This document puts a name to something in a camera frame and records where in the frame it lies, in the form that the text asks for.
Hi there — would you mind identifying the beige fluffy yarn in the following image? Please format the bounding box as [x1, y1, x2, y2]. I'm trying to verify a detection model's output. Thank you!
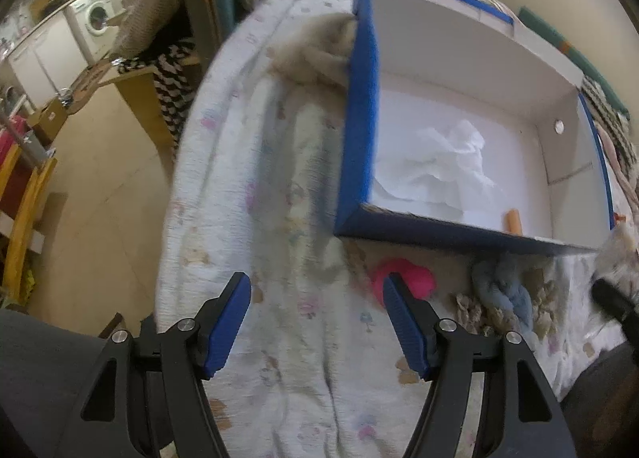
[270, 13, 359, 89]

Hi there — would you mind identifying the pink yarn ball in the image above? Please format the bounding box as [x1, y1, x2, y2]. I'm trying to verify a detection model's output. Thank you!
[370, 259, 436, 300]

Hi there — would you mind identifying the light blue yarn skein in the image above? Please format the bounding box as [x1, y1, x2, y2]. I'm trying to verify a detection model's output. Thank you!
[471, 256, 536, 334]

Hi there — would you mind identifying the black and white striped cloth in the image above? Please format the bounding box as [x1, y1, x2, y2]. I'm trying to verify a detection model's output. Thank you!
[114, 37, 200, 159]

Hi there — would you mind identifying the white kitchen cabinet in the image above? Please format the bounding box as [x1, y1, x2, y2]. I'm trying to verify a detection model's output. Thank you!
[7, 14, 93, 100]

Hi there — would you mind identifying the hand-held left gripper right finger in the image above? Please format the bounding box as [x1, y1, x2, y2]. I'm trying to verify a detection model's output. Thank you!
[382, 273, 580, 458]

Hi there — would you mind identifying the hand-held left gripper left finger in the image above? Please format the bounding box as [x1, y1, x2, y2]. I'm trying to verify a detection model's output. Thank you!
[54, 272, 252, 458]

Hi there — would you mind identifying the white printed blanket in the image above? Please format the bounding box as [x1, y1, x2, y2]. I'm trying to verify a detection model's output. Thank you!
[154, 0, 639, 458]

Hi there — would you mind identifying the white washing machine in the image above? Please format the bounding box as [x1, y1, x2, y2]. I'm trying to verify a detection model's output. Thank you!
[65, 0, 123, 62]

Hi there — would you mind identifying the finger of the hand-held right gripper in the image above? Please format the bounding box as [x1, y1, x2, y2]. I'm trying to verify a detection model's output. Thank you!
[591, 276, 639, 334]

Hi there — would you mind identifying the white fluffy plush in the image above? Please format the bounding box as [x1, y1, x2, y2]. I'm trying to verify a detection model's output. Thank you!
[597, 223, 639, 299]

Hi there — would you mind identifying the blue and white cardboard box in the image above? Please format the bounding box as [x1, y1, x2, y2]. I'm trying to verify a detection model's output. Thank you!
[333, 0, 616, 256]

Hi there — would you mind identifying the white tissue paper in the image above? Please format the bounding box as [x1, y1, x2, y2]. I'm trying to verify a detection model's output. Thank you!
[373, 119, 511, 224]

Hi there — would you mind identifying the yellow wooden chair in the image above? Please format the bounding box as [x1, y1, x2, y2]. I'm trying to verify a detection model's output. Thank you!
[0, 115, 59, 302]

